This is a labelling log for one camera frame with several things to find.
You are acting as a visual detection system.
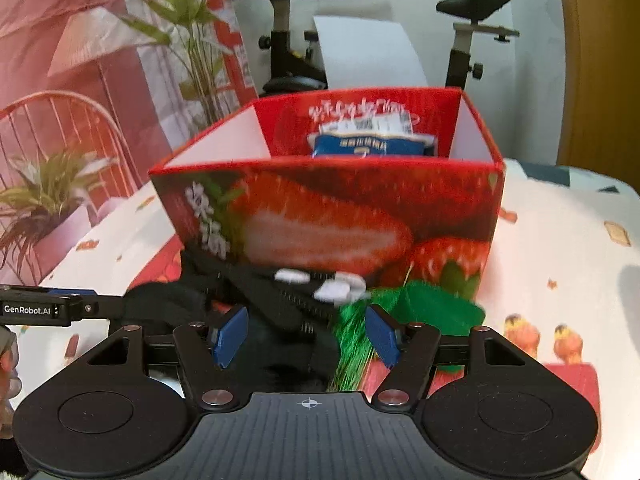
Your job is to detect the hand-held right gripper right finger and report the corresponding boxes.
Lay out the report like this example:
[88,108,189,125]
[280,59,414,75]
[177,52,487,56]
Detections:
[364,305,532,409]

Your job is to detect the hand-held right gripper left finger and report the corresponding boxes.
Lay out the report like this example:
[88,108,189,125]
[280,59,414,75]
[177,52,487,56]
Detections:
[84,306,249,412]

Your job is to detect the black glove white fingertips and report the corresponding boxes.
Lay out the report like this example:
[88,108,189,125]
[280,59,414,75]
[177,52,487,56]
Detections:
[180,250,368,396]

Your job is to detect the red strawberry print box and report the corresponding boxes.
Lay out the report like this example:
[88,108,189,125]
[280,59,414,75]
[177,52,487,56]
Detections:
[148,86,505,311]

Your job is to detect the person's left hand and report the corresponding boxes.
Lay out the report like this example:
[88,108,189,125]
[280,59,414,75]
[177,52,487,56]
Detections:
[0,327,21,433]

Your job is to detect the pink printed backdrop cloth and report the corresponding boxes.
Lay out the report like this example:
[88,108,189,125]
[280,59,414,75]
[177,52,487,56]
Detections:
[0,0,262,287]

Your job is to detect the blue and white packet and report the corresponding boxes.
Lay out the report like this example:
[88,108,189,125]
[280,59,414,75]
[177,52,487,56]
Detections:
[311,112,440,159]

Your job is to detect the printed tablecloth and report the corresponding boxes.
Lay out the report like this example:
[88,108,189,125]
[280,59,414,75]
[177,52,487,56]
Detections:
[0,157,640,480]

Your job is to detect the white paper sheet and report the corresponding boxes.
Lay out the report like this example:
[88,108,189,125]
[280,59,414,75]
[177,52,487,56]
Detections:
[312,15,430,94]

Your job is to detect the wooden door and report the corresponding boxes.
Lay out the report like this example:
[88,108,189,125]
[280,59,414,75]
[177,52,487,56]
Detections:
[552,0,640,172]

